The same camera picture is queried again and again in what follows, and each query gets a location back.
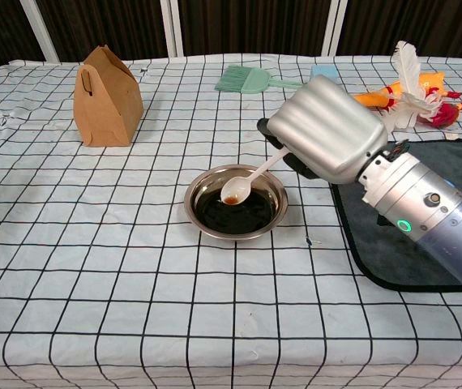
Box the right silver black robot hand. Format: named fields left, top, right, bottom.
left=257, top=75, right=389, bottom=186

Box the white plastic spoon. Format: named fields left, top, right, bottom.
left=220, top=148, right=289, bottom=207

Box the steel bowl with dark sauce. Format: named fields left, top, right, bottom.
left=183, top=164, right=289, bottom=242

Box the dark grey cloth mat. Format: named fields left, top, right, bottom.
left=330, top=132, right=462, bottom=293

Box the yellow rubber chicken toy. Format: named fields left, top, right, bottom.
left=352, top=71, right=462, bottom=113

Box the light blue cube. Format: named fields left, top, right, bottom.
left=310, top=64, right=340, bottom=84

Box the green plastic brush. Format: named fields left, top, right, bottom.
left=214, top=65, right=307, bottom=95

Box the white feather red toy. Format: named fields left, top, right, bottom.
left=376, top=40, right=462, bottom=133

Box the brown paper gable box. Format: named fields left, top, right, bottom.
left=72, top=45, right=145, bottom=147

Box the white black checkered tablecloth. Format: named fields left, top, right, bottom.
left=0, top=52, right=462, bottom=389

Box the white frame post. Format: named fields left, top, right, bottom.
left=160, top=0, right=185, bottom=58
left=22, top=0, right=61, bottom=64
left=320, top=0, right=349, bottom=58

